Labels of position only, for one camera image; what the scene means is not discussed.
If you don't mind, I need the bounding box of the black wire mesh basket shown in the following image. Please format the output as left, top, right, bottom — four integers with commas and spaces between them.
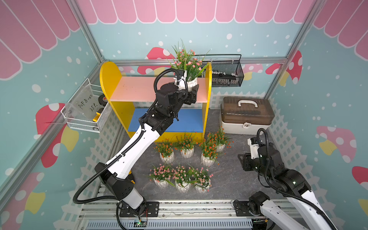
200, 54, 244, 88

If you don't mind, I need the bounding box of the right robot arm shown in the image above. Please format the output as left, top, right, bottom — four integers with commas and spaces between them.
233, 128, 337, 230

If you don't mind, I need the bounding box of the yellow utility knife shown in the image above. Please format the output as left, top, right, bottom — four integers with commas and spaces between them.
93, 112, 101, 122

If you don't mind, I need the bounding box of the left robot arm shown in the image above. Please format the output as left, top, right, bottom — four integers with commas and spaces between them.
72, 68, 196, 216

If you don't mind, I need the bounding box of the white wire wall basket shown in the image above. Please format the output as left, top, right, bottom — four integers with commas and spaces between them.
61, 78, 112, 133

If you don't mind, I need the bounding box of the red flower pot front right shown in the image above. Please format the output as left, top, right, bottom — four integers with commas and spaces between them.
199, 138, 218, 167

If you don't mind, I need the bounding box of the brown lidded storage box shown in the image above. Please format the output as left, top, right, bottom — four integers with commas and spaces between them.
219, 96, 275, 135

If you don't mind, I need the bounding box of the red flower pot back right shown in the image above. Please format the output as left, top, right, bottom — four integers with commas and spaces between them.
208, 126, 232, 153

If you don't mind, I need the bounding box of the black tape roll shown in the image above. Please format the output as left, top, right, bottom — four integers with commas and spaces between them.
98, 94, 108, 107

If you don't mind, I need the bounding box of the yellow rack with coloured shelves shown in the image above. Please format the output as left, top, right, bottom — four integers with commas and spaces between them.
100, 62, 212, 142

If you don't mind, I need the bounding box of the metal base rail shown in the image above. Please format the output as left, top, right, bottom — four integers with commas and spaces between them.
75, 199, 279, 230

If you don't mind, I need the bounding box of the red flower pot middle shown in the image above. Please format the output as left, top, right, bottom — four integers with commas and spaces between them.
175, 133, 197, 158

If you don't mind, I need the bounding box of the pink flower pot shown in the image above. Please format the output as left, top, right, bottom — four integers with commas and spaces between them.
173, 165, 196, 193
149, 164, 174, 188
189, 168, 213, 194
171, 41, 209, 92

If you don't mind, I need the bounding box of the red flower pot left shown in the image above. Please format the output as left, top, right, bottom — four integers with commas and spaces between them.
154, 140, 175, 164

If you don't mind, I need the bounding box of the red flower pot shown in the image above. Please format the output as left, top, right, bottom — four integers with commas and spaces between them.
199, 138, 218, 167
208, 126, 232, 153
175, 133, 197, 158
154, 140, 175, 164

